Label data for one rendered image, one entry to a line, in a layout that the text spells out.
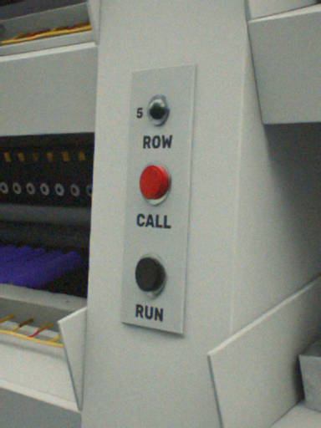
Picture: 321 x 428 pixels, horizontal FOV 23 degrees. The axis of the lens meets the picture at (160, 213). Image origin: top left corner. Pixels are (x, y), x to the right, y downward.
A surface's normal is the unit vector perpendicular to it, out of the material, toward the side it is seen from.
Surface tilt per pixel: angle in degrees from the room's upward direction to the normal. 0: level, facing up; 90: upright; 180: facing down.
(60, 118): 110
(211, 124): 90
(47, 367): 19
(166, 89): 90
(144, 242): 90
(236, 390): 90
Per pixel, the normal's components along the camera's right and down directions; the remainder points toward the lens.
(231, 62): -0.69, -0.03
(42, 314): -0.66, 0.31
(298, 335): 0.73, 0.04
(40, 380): -0.18, -0.95
